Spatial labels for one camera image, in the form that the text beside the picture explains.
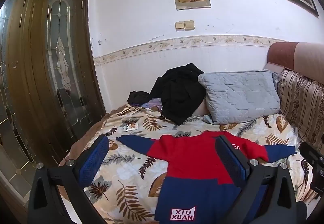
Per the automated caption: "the grey quilted pillow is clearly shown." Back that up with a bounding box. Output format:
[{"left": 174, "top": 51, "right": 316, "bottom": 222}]
[{"left": 197, "top": 69, "right": 281, "bottom": 124}]

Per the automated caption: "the black garment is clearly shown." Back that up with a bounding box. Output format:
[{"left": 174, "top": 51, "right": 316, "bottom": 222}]
[{"left": 150, "top": 63, "right": 207, "bottom": 126}]

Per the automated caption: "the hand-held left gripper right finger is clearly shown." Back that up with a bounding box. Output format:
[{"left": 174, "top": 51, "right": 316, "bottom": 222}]
[{"left": 215, "top": 134, "right": 297, "bottom": 224}]

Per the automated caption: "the striped brown cushion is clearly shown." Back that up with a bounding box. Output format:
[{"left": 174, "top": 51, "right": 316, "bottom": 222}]
[{"left": 277, "top": 69, "right": 324, "bottom": 148}]

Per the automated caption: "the small black cloth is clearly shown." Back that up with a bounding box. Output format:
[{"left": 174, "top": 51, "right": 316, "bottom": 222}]
[{"left": 127, "top": 91, "right": 150, "bottom": 107}]

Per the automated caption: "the red and pink headboard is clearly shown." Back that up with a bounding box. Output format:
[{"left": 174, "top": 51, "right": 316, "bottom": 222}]
[{"left": 263, "top": 42, "right": 324, "bottom": 80}]

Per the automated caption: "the leaf print blanket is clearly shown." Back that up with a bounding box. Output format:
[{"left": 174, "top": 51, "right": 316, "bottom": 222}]
[{"left": 58, "top": 104, "right": 317, "bottom": 224}]

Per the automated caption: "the wooden glass-panel door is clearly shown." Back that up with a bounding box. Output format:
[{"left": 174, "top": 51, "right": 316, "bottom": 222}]
[{"left": 0, "top": 0, "right": 107, "bottom": 189}]

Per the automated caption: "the red and blue sweater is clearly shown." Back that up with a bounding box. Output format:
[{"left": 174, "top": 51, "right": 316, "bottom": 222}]
[{"left": 116, "top": 131, "right": 297, "bottom": 224}]

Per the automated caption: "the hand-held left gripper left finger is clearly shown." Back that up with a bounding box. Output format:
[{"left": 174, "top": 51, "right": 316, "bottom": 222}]
[{"left": 27, "top": 133, "right": 110, "bottom": 224}]

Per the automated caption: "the purple cloth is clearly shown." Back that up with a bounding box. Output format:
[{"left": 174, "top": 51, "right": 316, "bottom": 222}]
[{"left": 141, "top": 98, "right": 165, "bottom": 110}]

